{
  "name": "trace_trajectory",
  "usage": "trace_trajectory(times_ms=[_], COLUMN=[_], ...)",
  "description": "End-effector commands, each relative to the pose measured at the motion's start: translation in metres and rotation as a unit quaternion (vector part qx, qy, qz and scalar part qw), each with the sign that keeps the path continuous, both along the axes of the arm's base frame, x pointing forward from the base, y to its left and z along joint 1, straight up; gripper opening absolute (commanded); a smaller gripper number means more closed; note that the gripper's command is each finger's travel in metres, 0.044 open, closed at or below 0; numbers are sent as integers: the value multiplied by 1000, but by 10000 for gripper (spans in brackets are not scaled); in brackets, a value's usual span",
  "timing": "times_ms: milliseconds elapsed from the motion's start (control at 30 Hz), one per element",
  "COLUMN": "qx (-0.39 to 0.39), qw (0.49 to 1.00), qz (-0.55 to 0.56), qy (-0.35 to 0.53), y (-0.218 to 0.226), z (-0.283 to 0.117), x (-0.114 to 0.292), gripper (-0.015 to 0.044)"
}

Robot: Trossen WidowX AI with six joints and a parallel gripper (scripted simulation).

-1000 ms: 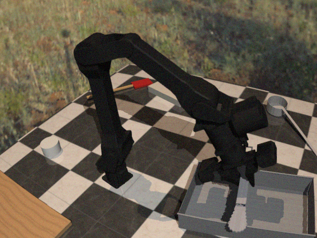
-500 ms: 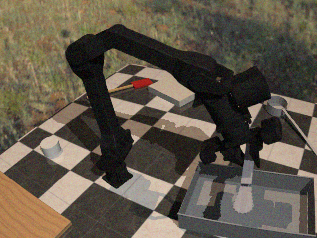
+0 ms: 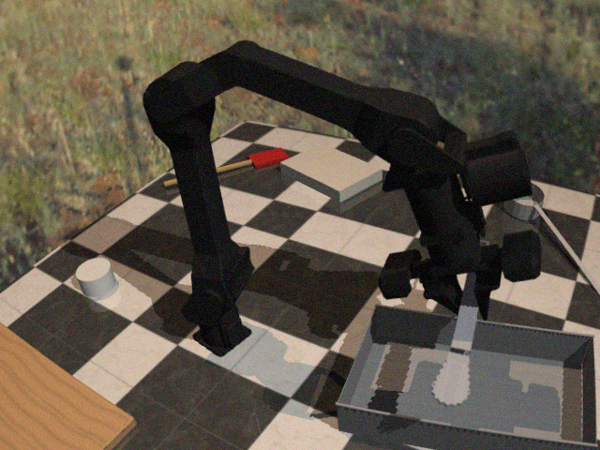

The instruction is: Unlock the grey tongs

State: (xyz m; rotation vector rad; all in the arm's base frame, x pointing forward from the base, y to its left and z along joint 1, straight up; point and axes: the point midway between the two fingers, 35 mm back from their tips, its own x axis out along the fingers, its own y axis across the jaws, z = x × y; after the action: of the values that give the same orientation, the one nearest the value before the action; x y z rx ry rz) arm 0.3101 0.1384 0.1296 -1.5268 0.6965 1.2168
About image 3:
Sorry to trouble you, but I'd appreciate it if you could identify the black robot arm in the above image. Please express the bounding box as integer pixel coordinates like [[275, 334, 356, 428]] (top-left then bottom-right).
[[142, 40, 533, 357]]

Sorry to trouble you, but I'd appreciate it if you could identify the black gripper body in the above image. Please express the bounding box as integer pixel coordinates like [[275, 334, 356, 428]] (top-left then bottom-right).
[[379, 202, 542, 299]]

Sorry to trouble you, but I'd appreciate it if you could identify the grey cylinder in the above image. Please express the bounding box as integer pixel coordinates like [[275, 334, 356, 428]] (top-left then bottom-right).
[[76, 258, 116, 297]]

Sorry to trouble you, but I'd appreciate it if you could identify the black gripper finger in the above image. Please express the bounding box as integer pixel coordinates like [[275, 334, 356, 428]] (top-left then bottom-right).
[[423, 275, 462, 315], [474, 267, 502, 321]]

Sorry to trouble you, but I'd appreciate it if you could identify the red spatula with wooden handle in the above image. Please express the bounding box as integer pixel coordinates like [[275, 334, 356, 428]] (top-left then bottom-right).
[[164, 148, 290, 187]]

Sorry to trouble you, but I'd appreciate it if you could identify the grey saucepan with long handle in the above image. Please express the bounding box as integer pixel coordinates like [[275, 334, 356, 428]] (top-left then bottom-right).
[[503, 183, 600, 296]]

